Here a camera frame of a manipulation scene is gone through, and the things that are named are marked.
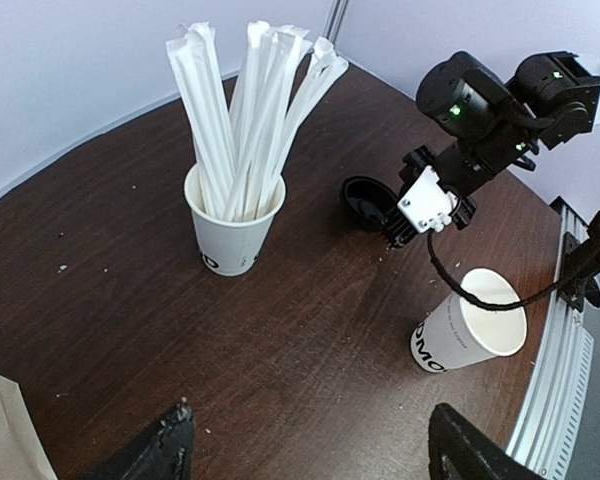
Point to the right aluminium frame post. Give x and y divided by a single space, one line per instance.
335 19

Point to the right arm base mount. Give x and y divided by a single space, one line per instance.
580 263

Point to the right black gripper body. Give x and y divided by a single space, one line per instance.
398 232

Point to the white paper coffee cup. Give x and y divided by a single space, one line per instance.
458 334

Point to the black plastic cup lid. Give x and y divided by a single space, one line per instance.
367 202

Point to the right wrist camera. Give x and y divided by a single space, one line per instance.
426 205

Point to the aluminium front rail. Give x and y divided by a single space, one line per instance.
546 429

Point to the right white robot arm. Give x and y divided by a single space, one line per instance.
550 99

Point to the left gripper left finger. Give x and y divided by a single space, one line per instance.
163 450

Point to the white straw holder cup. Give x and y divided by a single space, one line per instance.
228 249

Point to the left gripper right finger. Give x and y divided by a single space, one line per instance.
459 450

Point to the brown paper bag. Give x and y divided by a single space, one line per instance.
22 455

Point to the white wrapped straws bundle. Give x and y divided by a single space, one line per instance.
242 142

